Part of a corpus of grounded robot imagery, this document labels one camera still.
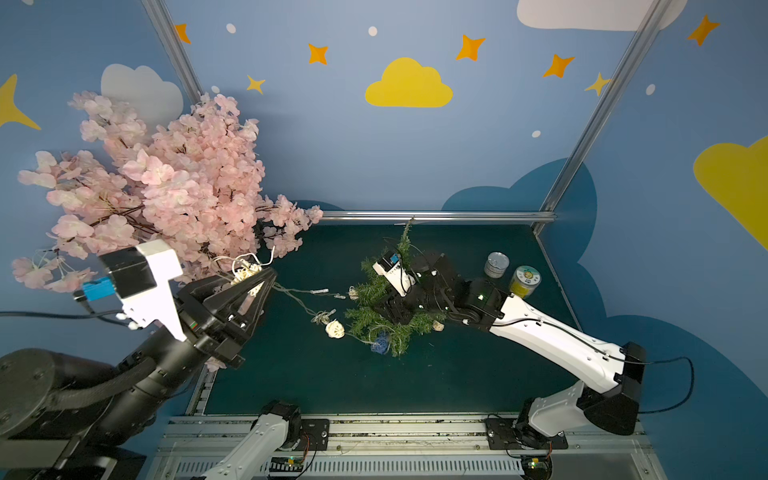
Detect yellow green tin can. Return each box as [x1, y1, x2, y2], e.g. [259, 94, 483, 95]
[509, 265, 542, 299]

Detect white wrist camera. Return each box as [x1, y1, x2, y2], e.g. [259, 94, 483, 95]
[73, 239, 187, 342]
[373, 252, 416, 297]

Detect small circuit board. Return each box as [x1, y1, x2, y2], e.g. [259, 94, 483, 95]
[267, 456, 307, 479]
[520, 456, 553, 480]

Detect silver tin can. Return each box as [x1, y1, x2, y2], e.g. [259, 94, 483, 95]
[484, 252, 510, 279]

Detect left small circuit board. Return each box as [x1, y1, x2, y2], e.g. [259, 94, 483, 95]
[267, 456, 307, 479]

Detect small green christmas tree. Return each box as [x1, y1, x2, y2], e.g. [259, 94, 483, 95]
[345, 223, 447, 357]

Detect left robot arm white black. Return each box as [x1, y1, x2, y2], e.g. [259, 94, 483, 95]
[1, 268, 277, 479]

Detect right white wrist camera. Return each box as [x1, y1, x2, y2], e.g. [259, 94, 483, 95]
[373, 252, 416, 297]

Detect string lights with rattan balls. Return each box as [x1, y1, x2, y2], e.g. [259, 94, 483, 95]
[212, 245, 448, 355]

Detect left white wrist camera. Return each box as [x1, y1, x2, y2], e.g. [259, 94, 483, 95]
[73, 239, 187, 342]

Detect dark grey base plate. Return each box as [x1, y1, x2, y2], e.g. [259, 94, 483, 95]
[294, 418, 330, 452]

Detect pink cherry blossom tree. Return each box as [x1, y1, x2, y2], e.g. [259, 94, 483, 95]
[11, 92, 323, 293]

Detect horizontal aluminium frame rail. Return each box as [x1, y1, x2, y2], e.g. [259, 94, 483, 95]
[322, 211, 556, 224]

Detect aluminium frame post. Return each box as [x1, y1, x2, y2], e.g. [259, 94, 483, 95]
[539, 0, 673, 223]
[141, 0, 204, 103]

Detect right small circuit board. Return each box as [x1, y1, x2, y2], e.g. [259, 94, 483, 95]
[520, 456, 553, 480]

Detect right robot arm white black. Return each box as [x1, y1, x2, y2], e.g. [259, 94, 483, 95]
[373, 251, 645, 449]

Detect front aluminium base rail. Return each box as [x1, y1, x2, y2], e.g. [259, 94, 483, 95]
[143, 412, 667, 480]

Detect right aluminium frame post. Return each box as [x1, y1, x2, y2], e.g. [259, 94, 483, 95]
[539, 0, 673, 223]

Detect left aluminium frame post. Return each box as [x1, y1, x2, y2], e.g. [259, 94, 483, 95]
[141, 0, 204, 103]

